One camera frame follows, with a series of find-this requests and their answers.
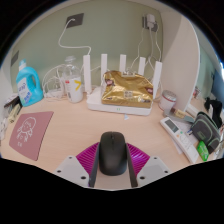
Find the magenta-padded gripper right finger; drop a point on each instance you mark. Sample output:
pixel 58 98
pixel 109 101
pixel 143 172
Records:
pixel 153 170

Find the small round tin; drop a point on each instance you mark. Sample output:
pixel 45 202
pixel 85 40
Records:
pixel 167 100

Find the white remote control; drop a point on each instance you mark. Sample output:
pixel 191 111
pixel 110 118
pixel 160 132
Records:
pixel 180 138

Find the blue detergent bottle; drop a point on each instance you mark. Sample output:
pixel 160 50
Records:
pixel 28 86

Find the grey pouch green trim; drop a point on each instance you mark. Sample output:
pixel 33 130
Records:
pixel 206 131

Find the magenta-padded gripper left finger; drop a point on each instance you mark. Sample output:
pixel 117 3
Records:
pixel 71 170

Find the grey wall socket plate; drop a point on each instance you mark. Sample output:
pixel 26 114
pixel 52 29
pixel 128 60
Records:
pixel 74 20

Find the small yellowish box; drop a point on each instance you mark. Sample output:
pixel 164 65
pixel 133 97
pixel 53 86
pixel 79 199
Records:
pixel 14 113

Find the black cloth bag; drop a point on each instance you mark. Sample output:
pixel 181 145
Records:
pixel 214 106

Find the pink mouse pad white drawing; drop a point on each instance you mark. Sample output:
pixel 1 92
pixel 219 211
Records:
pixel 31 133

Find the gold foil bag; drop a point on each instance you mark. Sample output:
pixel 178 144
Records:
pixel 128 89

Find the clear plastic bottle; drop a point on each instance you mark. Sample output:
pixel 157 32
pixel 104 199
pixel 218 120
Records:
pixel 73 85

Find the grey blank wall plate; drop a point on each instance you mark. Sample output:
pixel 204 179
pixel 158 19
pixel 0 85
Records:
pixel 14 58

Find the white router with antennas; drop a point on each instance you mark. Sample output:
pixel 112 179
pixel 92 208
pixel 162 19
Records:
pixel 116 109

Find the stack of books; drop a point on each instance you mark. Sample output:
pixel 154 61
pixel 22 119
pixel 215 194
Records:
pixel 11 101

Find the black computer mouse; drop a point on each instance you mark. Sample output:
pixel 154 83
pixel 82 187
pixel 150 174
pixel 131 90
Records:
pixel 113 153

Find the white wall charger plug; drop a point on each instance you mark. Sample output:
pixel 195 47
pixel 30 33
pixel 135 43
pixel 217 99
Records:
pixel 150 21

